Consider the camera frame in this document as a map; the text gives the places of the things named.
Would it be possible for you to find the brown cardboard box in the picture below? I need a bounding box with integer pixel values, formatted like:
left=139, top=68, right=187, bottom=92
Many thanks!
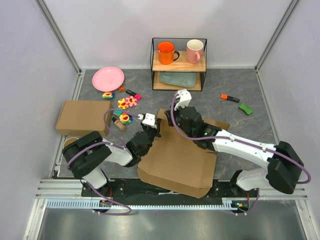
left=137, top=108, right=217, bottom=199
left=55, top=100, right=113, bottom=136

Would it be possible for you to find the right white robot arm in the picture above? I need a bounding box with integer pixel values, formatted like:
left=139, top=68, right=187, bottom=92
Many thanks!
left=165, top=107, right=304, bottom=197

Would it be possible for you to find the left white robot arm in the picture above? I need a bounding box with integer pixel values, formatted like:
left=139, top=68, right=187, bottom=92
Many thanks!
left=62, top=122, right=161, bottom=197

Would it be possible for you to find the closed brown cardboard box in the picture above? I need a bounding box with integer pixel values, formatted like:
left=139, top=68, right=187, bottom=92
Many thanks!
left=55, top=100, right=113, bottom=136

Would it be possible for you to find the rainbow flower toy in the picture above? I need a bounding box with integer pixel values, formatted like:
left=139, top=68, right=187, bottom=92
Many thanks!
left=119, top=112, right=133, bottom=125

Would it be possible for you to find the foundation bottle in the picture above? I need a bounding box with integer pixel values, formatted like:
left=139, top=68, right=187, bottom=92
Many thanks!
left=112, top=117, right=126, bottom=131

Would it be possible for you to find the orange black highlighter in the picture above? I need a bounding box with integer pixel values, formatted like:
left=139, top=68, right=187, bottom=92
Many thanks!
left=220, top=94, right=240, bottom=103

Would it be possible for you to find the light green tray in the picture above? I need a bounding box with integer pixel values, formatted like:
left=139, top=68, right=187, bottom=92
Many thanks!
left=159, top=72, right=197, bottom=88

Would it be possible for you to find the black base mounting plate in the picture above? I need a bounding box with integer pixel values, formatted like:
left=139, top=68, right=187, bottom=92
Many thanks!
left=81, top=177, right=260, bottom=203

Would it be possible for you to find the orange yellow flower toy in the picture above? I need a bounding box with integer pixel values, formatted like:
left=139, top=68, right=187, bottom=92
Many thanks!
left=117, top=98, right=129, bottom=110

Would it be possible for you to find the pink flower toy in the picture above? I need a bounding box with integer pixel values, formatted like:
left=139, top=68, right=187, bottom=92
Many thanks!
left=125, top=96, right=138, bottom=107

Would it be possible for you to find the pink black highlighter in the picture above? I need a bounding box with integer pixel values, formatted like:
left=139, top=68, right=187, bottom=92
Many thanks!
left=125, top=89, right=142, bottom=100

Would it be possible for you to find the green black eraser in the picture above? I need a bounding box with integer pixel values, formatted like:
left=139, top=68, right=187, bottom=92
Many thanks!
left=238, top=103, right=253, bottom=115

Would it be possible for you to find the small orange flower toy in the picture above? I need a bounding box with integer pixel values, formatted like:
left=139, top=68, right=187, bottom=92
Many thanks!
left=118, top=86, right=126, bottom=92

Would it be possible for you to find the beige cup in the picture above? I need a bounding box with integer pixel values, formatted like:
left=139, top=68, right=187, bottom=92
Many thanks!
left=62, top=137, right=78, bottom=149

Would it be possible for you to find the pink plate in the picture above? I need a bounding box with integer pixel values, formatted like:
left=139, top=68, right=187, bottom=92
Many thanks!
left=92, top=66, right=125, bottom=92

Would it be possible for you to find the pink mug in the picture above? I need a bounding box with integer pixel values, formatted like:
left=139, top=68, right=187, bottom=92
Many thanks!
left=186, top=39, right=204, bottom=64

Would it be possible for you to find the orange mug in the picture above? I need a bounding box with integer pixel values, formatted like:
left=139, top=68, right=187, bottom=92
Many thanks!
left=157, top=41, right=180, bottom=65

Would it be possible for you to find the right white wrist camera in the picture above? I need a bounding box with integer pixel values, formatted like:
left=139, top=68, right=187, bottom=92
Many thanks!
left=173, top=88, right=192, bottom=111

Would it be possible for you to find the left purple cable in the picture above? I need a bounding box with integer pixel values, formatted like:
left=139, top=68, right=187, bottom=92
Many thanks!
left=66, top=108, right=145, bottom=216

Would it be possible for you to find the black wire wooden shelf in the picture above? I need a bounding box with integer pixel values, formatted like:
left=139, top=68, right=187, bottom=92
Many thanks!
left=150, top=37, right=208, bottom=91

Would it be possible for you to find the grey slotted cable duct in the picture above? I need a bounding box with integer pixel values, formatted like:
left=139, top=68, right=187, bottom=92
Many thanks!
left=46, top=198, right=246, bottom=211

